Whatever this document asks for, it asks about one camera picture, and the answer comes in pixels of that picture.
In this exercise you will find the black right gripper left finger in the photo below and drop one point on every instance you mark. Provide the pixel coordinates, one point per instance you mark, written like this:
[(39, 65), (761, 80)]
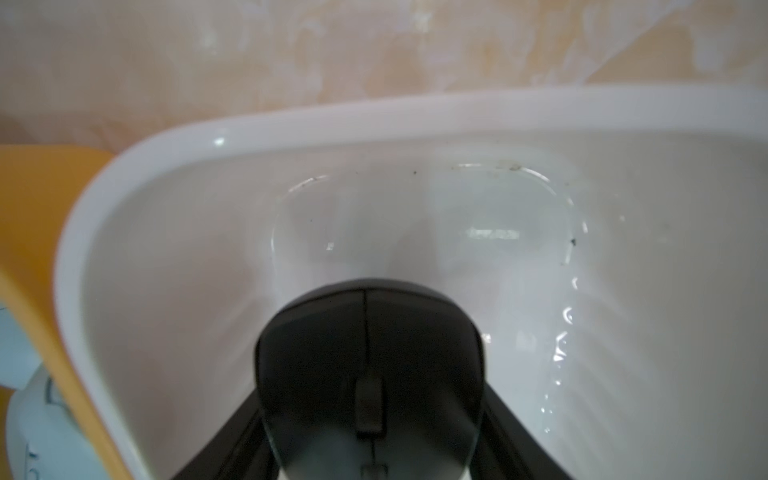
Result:
[(239, 450)]

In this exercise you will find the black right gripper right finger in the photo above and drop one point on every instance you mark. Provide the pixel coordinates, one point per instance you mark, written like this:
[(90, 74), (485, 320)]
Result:
[(506, 450)]

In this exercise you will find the light blue mouse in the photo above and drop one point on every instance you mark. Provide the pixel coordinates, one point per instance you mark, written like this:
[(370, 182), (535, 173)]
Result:
[(43, 440), (19, 360)]

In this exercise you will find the white storage box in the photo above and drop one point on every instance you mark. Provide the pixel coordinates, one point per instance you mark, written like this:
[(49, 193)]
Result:
[(609, 242)]

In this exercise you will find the yellow storage box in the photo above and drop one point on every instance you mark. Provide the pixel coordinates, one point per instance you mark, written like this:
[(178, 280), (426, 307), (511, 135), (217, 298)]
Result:
[(39, 186)]

